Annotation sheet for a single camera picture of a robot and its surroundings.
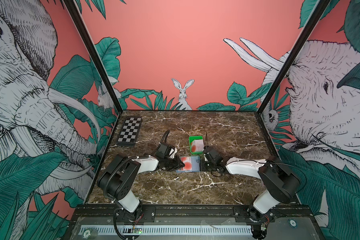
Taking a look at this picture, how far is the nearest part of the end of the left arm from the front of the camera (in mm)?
759

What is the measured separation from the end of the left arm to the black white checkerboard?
1.06ft

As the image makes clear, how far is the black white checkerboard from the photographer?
1002mm
